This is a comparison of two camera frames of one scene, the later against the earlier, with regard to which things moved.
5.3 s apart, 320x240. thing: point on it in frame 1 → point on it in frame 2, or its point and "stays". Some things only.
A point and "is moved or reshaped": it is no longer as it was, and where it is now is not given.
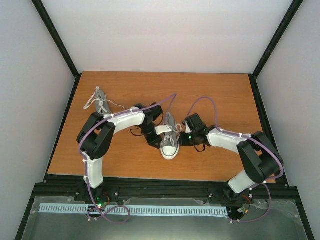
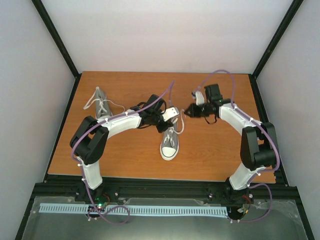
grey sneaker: x=170 y=144 stays
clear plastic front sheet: x=83 y=218 stays
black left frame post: x=60 y=43 stays
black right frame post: x=295 y=5 stays
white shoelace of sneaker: x=179 y=128 is moved or reshaped
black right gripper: x=183 y=140 → x=194 y=113
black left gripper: x=151 y=142 → x=162 y=129
